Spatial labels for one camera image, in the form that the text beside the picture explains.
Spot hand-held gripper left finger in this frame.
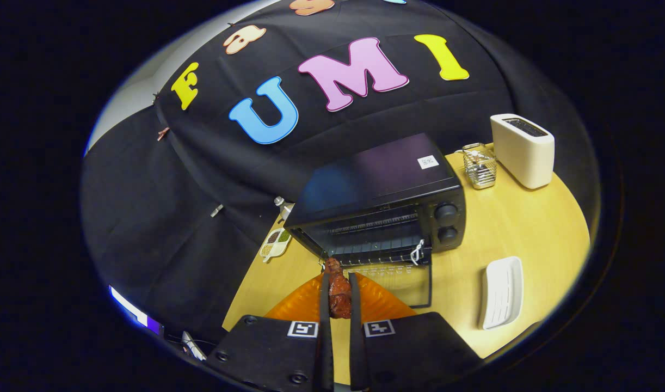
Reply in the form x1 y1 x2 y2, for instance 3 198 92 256
207 272 335 392

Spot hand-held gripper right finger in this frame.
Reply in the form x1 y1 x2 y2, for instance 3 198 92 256
348 272 483 392

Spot brown meat piece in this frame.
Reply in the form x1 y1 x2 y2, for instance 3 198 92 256
324 258 353 320

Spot black toaster oven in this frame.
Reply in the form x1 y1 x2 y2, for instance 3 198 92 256
282 132 467 310

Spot white toaster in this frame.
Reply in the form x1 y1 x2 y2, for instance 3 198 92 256
490 113 556 190

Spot white divided spice dish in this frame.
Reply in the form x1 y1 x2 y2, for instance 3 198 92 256
259 228 292 264

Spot small white device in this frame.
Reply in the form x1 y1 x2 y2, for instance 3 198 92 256
181 330 207 361

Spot clear bottle with silver cap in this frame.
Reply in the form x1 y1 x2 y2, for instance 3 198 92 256
274 196 295 224

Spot white rectangular dish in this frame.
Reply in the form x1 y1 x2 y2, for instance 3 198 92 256
478 256 525 331

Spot bright lit screen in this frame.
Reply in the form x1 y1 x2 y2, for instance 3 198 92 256
108 285 163 336

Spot black backdrop cloth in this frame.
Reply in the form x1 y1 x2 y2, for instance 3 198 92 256
81 0 600 349

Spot wire oven rack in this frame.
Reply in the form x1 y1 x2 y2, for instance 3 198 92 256
324 218 432 266

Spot metal wire basket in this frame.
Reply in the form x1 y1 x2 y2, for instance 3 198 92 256
455 143 497 190

